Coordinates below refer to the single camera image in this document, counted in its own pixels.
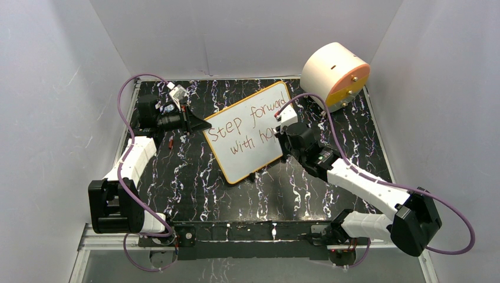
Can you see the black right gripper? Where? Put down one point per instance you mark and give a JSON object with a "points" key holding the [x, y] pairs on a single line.
{"points": [[280, 138]]}

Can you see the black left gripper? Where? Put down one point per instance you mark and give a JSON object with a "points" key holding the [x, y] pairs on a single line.
{"points": [[189, 121]]}

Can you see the yellow framed whiteboard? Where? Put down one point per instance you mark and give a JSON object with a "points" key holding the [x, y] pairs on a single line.
{"points": [[242, 135]]}

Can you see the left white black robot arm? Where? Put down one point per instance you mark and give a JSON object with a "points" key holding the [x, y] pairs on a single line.
{"points": [[115, 205]]}

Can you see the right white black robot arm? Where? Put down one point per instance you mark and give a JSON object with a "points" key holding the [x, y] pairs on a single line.
{"points": [[407, 219]]}

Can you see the blue white round jar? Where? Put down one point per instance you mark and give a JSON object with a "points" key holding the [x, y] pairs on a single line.
{"points": [[169, 109]]}

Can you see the cream round drawer box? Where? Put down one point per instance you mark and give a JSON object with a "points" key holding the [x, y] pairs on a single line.
{"points": [[335, 74]]}

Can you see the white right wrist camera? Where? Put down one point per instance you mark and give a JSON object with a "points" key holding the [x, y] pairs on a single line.
{"points": [[285, 118]]}

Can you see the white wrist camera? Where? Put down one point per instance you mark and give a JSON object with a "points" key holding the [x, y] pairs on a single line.
{"points": [[176, 93], [285, 118]]}

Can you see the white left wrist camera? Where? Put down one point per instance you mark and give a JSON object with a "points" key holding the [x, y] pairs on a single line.
{"points": [[176, 93]]}

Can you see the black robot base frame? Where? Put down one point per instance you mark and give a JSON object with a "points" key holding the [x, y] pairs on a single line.
{"points": [[298, 249]]}

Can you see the aluminium rail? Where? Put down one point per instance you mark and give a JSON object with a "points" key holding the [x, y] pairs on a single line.
{"points": [[408, 238]]}

